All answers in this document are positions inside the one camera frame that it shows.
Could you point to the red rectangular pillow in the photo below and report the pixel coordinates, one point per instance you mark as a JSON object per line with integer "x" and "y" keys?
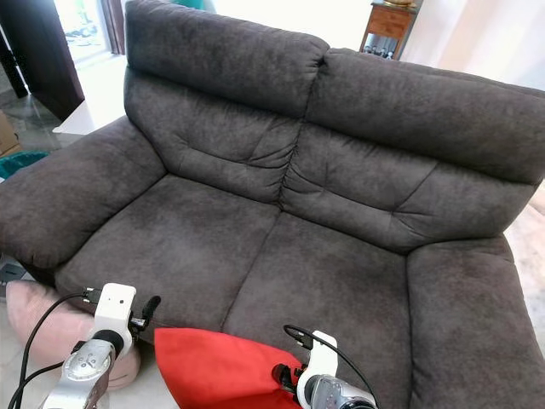
{"x": 213, "y": 375}

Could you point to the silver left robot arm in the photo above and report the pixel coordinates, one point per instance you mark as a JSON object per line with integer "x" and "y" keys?
{"x": 85, "y": 371}

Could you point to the dark grey fabric loveseat sofa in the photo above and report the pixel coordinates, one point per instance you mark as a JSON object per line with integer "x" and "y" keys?
{"x": 306, "y": 221}

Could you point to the black fan with grey base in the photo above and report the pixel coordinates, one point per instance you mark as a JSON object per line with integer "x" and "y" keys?
{"x": 10, "y": 273}

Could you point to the teal plastic basket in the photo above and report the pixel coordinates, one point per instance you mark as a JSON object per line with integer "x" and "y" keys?
{"x": 21, "y": 162}

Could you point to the brown cardboard box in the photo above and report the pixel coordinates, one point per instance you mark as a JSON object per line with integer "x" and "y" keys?
{"x": 8, "y": 136}

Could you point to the dark door panel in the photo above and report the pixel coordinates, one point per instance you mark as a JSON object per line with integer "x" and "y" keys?
{"x": 43, "y": 51}

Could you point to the brown curtain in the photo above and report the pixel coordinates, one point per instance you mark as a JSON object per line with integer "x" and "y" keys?
{"x": 112, "y": 24}

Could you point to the teal plastic stool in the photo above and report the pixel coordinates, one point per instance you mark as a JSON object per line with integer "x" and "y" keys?
{"x": 194, "y": 3}

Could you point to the brown wooden cabinet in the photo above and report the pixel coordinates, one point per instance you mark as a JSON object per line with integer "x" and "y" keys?
{"x": 389, "y": 25}

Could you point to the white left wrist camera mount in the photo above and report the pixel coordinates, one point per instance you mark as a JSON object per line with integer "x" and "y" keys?
{"x": 115, "y": 307}

